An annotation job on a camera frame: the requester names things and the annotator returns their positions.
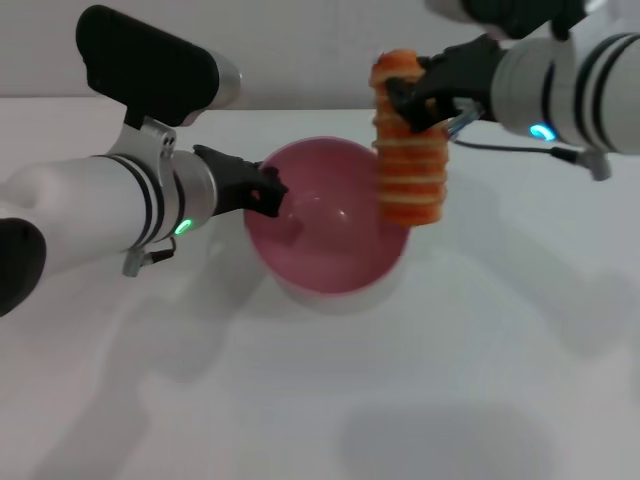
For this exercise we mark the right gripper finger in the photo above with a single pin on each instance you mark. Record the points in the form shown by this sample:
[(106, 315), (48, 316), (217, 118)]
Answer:
[(415, 84), (422, 112)]

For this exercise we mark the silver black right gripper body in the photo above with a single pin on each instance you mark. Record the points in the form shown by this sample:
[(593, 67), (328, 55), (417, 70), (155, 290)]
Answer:
[(525, 85)]

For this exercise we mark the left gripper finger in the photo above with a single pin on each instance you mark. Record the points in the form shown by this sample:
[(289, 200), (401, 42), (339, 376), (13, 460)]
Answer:
[(270, 181), (265, 205)]

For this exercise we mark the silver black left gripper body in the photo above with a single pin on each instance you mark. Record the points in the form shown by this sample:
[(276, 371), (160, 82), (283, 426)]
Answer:
[(200, 190)]

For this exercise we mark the orange ridged bread loaf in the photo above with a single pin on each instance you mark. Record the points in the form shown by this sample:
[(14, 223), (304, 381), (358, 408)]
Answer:
[(410, 170)]

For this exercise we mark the pink plastic bowl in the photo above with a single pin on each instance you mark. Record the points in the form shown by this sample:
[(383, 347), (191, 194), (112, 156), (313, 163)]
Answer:
[(325, 250)]

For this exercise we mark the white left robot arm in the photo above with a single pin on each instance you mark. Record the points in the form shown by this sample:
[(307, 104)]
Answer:
[(75, 210)]

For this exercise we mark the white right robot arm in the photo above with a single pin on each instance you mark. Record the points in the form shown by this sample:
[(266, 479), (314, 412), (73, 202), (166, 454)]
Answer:
[(615, 90)]

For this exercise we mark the silver left camera bracket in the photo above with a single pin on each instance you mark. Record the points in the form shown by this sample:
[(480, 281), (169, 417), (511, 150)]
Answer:
[(150, 140)]

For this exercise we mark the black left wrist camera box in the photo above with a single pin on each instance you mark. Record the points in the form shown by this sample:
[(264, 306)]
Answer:
[(150, 65)]

